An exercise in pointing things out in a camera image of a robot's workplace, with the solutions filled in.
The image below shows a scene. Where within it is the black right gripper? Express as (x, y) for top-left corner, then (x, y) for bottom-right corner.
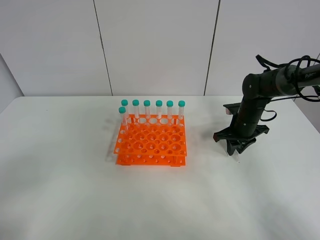
(213, 117), (270, 156)

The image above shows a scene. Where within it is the back row tube far right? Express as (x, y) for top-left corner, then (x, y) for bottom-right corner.
(178, 100), (186, 120)

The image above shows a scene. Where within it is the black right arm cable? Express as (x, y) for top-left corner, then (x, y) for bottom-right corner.
(254, 54), (320, 123)

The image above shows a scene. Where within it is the teal capped test tube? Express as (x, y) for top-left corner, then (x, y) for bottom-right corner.
(226, 150), (241, 164)

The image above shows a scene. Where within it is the orange test tube rack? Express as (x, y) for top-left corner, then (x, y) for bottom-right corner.
(113, 114), (187, 167)

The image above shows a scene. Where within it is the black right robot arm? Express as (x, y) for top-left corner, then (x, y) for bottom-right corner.
(213, 64), (320, 156)

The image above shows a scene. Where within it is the back row tube far left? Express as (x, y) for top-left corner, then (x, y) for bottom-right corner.
(121, 99), (130, 119)

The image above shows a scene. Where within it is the second row tube left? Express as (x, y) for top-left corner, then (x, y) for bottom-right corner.
(118, 106), (128, 133)

